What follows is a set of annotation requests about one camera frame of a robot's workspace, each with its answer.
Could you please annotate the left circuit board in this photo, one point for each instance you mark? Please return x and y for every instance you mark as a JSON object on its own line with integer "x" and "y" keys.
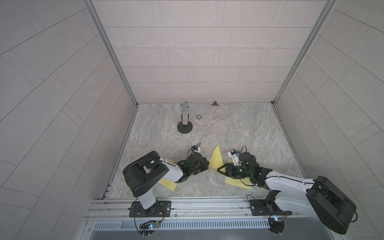
{"x": 147, "y": 225}

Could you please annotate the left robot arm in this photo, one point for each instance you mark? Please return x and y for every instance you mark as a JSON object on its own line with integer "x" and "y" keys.
{"x": 143, "y": 174}

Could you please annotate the metal corner profile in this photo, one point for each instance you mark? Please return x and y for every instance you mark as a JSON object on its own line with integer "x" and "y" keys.
{"x": 108, "y": 46}
{"x": 324, "y": 14}

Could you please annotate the aluminium rail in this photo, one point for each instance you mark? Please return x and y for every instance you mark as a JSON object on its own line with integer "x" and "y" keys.
{"x": 194, "y": 208}

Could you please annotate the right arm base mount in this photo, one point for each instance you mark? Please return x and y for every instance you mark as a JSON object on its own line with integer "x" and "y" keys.
{"x": 266, "y": 207}

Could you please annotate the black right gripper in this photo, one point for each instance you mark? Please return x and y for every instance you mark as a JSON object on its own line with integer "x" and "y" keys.
{"x": 229, "y": 169}

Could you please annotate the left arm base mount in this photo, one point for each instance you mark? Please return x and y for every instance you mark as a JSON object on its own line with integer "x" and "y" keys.
{"x": 159, "y": 209}

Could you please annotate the right circuit board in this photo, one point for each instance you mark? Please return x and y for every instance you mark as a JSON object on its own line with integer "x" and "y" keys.
{"x": 277, "y": 225}

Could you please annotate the metal corner profile right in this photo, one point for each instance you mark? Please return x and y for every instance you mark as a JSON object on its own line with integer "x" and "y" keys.
{"x": 324, "y": 14}

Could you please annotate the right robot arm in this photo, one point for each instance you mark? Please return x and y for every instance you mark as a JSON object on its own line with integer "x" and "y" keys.
{"x": 317, "y": 198}

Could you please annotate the vent grille strip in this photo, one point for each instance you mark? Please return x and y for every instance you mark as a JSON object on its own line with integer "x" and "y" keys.
{"x": 190, "y": 224}

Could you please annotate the yellow square paper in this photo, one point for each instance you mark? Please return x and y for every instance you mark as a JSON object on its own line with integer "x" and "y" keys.
{"x": 216, "y": 160}

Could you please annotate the black round-base stand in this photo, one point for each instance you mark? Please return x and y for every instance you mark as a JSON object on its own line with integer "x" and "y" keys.
{"x": 185, "y": 126}

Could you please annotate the circuit board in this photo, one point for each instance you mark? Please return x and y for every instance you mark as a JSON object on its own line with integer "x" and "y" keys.
{"x": 147, "y": 225}
{"x": 277, "y": 225}

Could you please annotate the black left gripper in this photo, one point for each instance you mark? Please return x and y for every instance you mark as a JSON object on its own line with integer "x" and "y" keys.
{"x": 202, "y": 163}

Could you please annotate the metal corner profile left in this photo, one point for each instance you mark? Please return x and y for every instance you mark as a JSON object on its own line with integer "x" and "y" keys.
{"x": 108, "y": 46}

